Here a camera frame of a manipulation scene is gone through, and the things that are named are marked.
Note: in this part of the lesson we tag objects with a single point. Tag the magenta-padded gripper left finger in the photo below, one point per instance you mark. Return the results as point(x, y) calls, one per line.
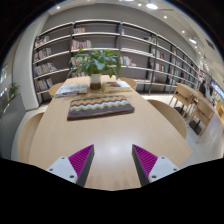
point(63, 168)

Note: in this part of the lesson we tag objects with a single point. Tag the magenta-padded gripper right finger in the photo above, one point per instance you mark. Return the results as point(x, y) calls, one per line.
point(161, 167)

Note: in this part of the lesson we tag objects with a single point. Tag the zigzag striped grey towel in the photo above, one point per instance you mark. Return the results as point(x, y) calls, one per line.
point(100, 107)

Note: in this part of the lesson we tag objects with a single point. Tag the round-backed wooden chair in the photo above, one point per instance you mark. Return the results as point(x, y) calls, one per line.
point(28, 136)
point(55, 89)
point(170, 115)
point(130, 82)

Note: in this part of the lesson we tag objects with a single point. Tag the slatted wooden chair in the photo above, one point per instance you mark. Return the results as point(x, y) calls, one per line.
point(182, 96)
point(203, 113)

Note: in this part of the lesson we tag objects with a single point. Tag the white-covered book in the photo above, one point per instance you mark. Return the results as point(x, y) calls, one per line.
point(71, 89)

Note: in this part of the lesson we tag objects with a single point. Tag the wooden side table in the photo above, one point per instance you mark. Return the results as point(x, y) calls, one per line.
point(195, 91)

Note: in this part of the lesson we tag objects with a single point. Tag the person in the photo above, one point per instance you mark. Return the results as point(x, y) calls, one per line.
point(202, 88)

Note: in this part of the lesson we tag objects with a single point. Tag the small green ledge plant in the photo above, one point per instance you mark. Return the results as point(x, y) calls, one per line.
point(13, 90)

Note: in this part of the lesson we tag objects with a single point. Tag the yellow-covered book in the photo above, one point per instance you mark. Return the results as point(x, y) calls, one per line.
point(116, 86)

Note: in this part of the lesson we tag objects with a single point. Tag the potted green leafy plant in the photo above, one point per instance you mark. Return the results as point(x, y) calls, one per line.
point(95, 65)

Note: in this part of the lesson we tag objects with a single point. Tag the grey bookshelf unit with books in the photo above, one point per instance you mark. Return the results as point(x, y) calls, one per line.
point(100, 40)

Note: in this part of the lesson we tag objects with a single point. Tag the group of ceiling lights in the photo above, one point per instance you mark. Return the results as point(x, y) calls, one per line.
point(151, 6)

